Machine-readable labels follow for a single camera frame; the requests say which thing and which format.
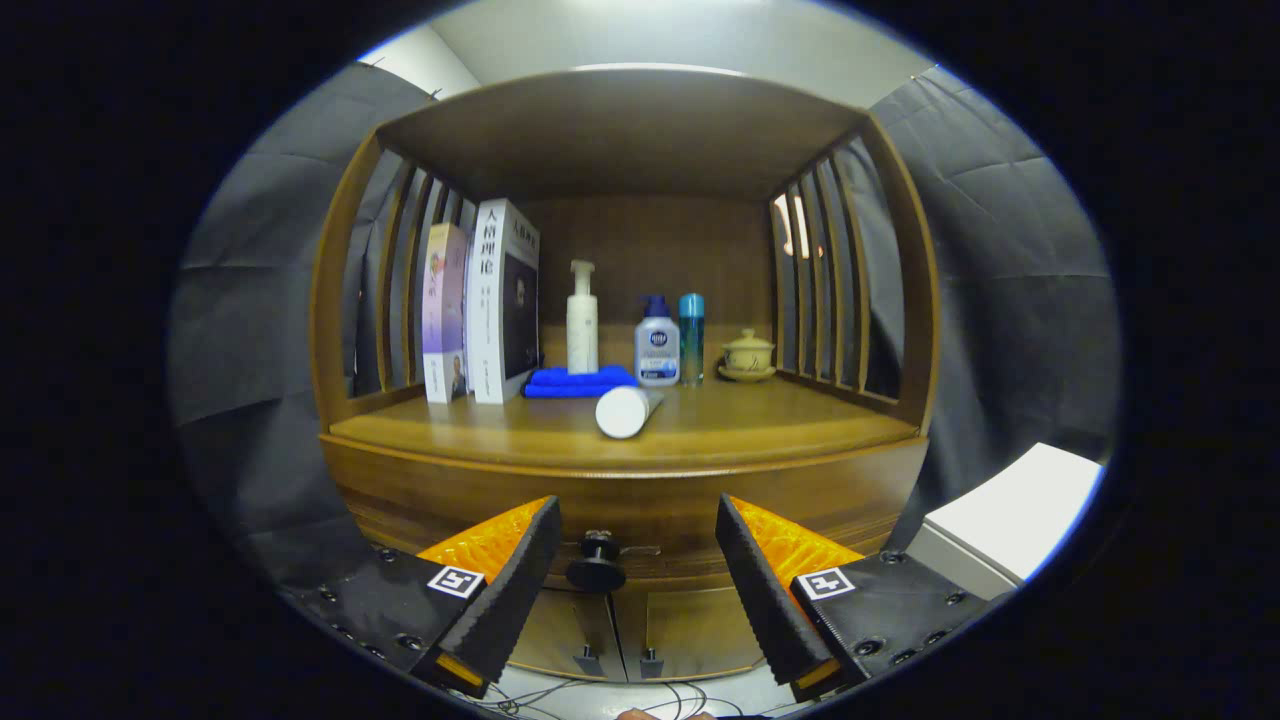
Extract thick white book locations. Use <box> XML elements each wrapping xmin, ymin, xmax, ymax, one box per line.
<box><xmin>465</xmin><ymin>198</ymin><xmax>542</xmax><ymax>406</ymax></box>

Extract white squeeze tube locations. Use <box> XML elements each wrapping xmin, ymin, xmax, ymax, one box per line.
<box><xmin>594</xmin><ymin>385</ymin><xmax>666</xmax><ymax>441</ymax></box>

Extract blue folded cloth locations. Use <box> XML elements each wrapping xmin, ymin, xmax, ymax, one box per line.
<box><xmin>522</xmin><ymin>364</ymin><xmax>638</xmax><ymax>400</ymax></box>

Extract white pump bottle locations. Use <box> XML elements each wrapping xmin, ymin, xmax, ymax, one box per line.
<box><xmin>565</xmin><ymin>259</ymin><xmax>601</xmax><ymax>376</ymax></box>

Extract wooden cabinet door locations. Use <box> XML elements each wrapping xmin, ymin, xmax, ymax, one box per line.
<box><xmin>505</xmin><ymin>590</ymin><xmax>626</xmax><ymax>683</ymax></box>
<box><xmin>612</xmin><ymin>585</ymin><xmax>771</xmax><ymax>683</ymax></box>

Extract white grey box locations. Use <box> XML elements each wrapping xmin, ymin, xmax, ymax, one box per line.
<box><xmin>905</xmin><ymin>442</ymin><xmax>1106</xmax><ymax>603</ymax></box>

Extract pink purple book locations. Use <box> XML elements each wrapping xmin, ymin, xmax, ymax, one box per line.
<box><xmin>420</xmin><ymin>222</ymin><xmax>471</xmax><ymax>405</ymax></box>

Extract beige lidded teacup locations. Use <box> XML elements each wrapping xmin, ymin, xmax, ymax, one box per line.
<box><xmin>717</xmin><ymin>328</ymin><xmax>778</xmax><ymax>383</ymax></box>

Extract floor cables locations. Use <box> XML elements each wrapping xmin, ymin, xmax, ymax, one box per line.
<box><xmin>470</xmin><ymin>680</ymin><xmax>746</xmax><ymax>720</ymax></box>

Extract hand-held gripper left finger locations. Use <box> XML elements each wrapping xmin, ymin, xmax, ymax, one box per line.
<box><xmin>290</xmin><ymin>495</ymin><xmax>564</xmax><ymax>701</ymax></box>

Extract black backdrop cloth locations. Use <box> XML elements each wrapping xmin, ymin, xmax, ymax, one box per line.
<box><xmin>165</xmin><ymin>60</ymin><xmax>1121</xmax><ymax>591</ymax></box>

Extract wooden countertop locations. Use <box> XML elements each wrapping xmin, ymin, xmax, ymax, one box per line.
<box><xmin>328</xmin><ymin>375</ymin><xmax>921</xmax><ymax>471</ymax></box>

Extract brown wooden cabinet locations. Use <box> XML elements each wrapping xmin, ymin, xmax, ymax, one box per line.
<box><xmin>308</xmin><ymin>67</ymin><xmax>943</xmax><ymax>686</ymax></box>

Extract white blue-capped lotion bottle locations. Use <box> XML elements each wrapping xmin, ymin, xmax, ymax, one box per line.
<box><xmin>634</xmin><ymin>294</ymin><xmax>682</xmax><ymax>388</ymax></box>

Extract wooden drawer with black knob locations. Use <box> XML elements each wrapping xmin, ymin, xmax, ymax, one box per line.
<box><xmin>318</xmin><ymin>432</ymin><xmax>931</xmax><ymax>596</ymax></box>

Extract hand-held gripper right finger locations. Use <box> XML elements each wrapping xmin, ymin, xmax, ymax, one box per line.
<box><xmin>714</xmin><ymin>493</ymin><xmax>1013</xmax><ymax>704</ymax></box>

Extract teal bottle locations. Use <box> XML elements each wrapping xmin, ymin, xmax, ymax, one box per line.
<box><xmin>678</xmin><ymin>292</ymin><xmax>707</xmax><ymax>388</ymax></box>

